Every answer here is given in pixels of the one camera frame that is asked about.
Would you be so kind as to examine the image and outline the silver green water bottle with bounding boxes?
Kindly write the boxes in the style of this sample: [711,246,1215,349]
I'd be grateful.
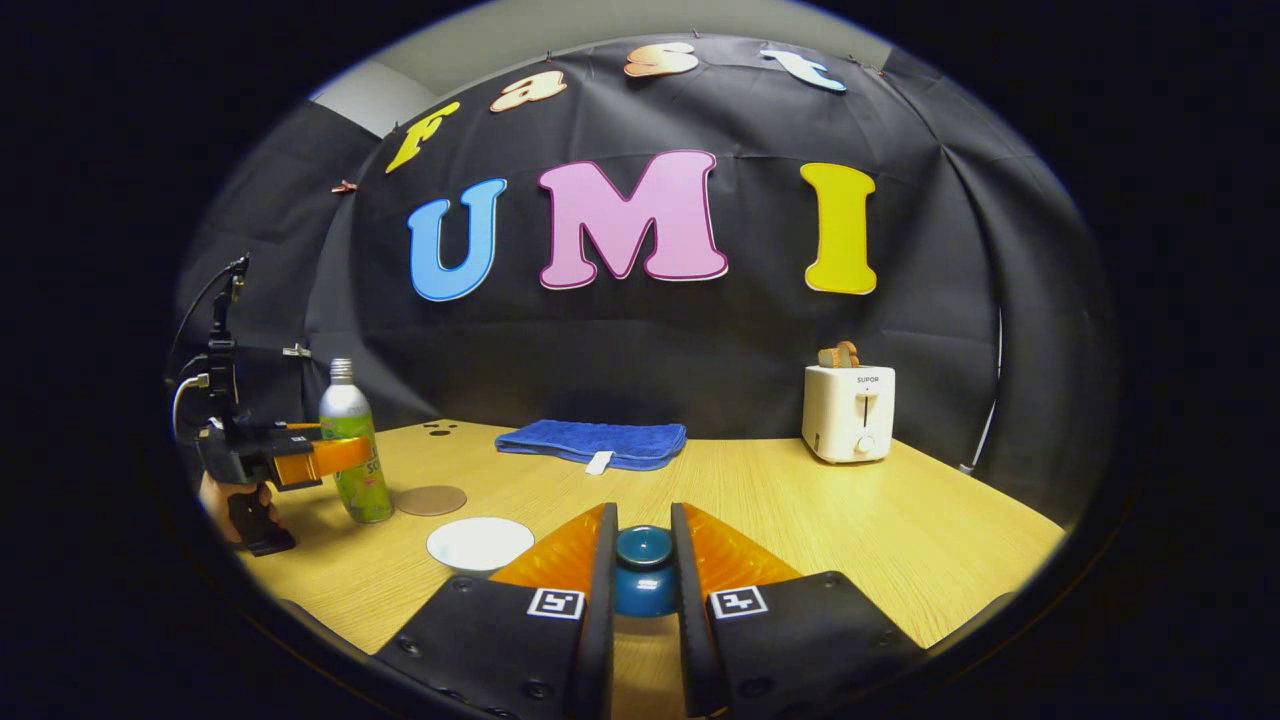
[319,358,394,524]

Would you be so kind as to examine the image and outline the blue folded towel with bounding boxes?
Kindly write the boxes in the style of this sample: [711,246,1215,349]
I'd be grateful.
[495,419,688,473]

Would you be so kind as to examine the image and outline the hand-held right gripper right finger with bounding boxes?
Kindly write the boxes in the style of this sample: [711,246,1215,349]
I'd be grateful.
[670,502,926,719]

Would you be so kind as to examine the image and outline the black backdrop cloth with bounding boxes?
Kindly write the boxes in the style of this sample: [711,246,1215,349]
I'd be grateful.
[175,35,1116,526]

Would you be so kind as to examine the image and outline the white toaster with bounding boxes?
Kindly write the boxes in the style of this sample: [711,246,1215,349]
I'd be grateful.
[801,364,897,465]

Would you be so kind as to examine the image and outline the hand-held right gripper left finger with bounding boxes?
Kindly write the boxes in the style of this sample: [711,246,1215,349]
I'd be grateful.
[375,502,619,720]

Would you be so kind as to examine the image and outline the round brown coaster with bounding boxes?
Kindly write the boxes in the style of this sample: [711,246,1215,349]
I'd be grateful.
[397,485,468,517]

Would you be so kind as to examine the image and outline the white-rimmed ceramic teacup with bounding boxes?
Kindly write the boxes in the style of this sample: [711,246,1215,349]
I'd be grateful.
[426,516,536,578]

